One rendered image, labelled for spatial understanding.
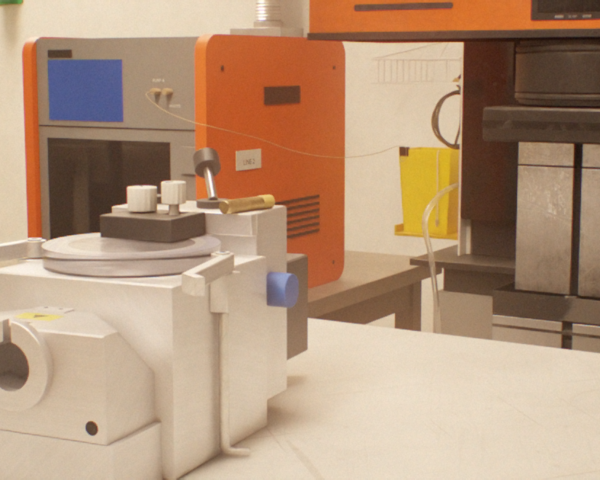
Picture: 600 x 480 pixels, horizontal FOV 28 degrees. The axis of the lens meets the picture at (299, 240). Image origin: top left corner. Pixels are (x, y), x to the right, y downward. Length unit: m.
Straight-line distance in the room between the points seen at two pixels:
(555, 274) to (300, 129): 0.99
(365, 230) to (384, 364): 2.89
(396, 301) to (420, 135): 1.28
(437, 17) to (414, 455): 0.59
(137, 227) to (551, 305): 0.56
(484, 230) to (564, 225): 1.19
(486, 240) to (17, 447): 1.80
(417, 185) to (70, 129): 0.70
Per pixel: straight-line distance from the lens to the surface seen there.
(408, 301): 2.39
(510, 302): 1.12
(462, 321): 2.23
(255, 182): 1.92
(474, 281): 2.23
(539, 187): 1.11
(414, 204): 2.34
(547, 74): 1.08
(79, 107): 1.97
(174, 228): 0.61
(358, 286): 2.12
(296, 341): 0.73
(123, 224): 0.62
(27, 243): 0.63
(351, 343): 0.83
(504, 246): 2.28
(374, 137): 3.62
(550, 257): 1.11
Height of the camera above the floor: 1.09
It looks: 8 degrees down
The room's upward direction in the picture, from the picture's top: straight up
